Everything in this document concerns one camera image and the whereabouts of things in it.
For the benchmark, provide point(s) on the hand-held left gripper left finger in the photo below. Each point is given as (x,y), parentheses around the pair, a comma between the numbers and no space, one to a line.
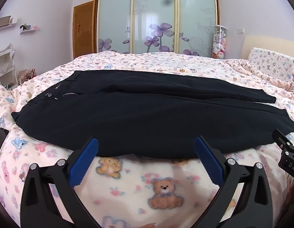
(84,162)

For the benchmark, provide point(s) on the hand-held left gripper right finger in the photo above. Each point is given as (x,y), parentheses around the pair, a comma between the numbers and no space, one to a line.
(208,162)

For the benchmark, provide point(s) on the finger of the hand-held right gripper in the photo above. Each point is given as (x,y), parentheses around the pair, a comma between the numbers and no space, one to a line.
(281,139)

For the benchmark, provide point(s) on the black pants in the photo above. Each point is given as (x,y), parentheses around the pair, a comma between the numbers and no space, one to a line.
(137,114)

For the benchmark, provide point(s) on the bear printed blanket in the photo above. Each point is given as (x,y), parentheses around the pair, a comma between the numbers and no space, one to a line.
(142,194)

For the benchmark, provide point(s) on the bear printed pillow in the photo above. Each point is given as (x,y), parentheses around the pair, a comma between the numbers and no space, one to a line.
(270,63)

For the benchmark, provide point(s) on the black phone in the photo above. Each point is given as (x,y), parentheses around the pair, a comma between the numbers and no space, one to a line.
(1,142)

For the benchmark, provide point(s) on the beige and pink headboard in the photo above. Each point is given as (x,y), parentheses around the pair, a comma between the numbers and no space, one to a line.
(268,44)

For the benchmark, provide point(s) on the brown bag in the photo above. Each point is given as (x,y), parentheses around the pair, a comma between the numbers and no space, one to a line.
(27,76)

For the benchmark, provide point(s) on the clear tube of plush toys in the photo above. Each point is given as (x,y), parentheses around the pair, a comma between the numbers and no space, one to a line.
(219,42)

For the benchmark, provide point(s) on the white storage rack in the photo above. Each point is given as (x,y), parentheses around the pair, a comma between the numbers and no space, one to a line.
(4,68)

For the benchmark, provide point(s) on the wooden door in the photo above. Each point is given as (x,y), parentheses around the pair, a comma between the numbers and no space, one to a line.
(83,30)

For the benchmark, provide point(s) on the frosted glass flower wardrobe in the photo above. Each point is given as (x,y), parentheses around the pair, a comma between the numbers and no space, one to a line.
(154,16)

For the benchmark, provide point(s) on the white wall socket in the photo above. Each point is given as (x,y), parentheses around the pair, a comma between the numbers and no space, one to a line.
(241,30)

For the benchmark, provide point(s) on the small white wall shelf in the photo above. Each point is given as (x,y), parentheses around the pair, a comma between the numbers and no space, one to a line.
(28,29)

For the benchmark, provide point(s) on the white wall shelf with frame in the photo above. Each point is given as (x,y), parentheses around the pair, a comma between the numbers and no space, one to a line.
(5,23)

